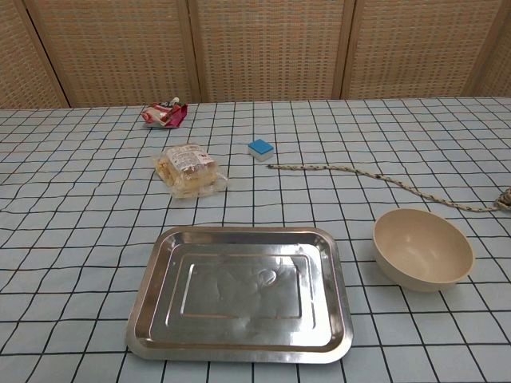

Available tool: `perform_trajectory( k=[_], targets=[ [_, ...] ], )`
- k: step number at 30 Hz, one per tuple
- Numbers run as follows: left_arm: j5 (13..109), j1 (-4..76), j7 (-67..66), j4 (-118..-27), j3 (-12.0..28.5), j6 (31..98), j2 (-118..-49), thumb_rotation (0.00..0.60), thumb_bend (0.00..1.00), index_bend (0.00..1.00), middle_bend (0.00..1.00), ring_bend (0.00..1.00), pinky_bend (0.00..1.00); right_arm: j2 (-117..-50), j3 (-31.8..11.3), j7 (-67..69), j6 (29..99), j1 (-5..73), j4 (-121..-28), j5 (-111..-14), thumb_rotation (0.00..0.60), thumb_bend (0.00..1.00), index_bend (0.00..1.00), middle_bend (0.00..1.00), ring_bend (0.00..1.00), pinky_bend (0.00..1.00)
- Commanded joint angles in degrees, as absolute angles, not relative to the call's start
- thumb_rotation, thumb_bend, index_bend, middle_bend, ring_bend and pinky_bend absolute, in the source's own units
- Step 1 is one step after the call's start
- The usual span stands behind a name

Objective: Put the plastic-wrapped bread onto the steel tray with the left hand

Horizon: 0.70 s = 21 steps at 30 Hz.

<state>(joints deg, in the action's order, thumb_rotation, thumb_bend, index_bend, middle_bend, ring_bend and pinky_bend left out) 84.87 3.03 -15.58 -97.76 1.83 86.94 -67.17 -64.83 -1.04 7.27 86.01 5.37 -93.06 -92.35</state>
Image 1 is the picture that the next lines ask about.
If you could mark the blue and white eraser block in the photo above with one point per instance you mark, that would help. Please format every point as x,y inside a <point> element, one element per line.
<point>260,148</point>

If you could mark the red and white snack packet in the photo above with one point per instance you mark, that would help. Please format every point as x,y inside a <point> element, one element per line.
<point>165,115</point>

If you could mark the beige round bowl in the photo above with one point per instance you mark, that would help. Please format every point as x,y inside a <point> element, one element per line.
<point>423,255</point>

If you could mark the woven rattan folding screen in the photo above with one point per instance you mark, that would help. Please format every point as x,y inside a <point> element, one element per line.
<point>255,48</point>

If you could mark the blue checkered tablecloth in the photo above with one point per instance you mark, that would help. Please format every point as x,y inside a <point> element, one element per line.
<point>80,239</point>

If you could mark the plastic wrapped bread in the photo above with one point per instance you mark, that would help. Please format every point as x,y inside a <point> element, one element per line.
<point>187,169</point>

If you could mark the silver metal tray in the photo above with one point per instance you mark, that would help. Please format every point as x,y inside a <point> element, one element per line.
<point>239,295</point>

